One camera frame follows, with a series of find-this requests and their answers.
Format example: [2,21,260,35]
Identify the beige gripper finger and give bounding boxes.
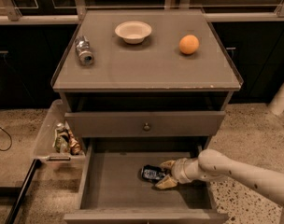
[155,175,178,189]
[160,160,176,170]

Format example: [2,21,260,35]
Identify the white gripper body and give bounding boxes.
[171,158,192,184]

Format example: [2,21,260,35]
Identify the crushed blue pepsi can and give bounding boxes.
[141,165,166,183]

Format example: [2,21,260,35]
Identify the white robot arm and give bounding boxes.
[155,148,284,224]

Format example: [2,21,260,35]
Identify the round brass drawer knob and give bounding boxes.
[143,123,150,132]

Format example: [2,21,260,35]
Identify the closed grey top drawer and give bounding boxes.
[64,111,225,137]

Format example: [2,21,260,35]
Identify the open grey middle drawer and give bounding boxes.
[64,140,228,224]

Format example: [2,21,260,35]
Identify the grey wooden drawer cabinet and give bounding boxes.
[50,8,244,224]

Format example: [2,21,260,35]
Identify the silver crushed can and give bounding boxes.
[75,35,94,66]

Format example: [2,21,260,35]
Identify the crumpled snack bags in bin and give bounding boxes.
[52,123,82,155]

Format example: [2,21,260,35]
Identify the clear plastic storage bin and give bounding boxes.
[33,99,85,166]

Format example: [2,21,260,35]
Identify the orange fruit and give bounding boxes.
[179,35,199,55]

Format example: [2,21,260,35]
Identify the white paper bowl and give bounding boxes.
[115,21,152,45]

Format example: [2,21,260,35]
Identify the black floor rail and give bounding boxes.
[5,159,41,224]

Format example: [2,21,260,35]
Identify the black floor cable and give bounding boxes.
[0,121,13,152]

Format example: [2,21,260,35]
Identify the metal window frame rail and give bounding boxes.
[0,0,284,24]

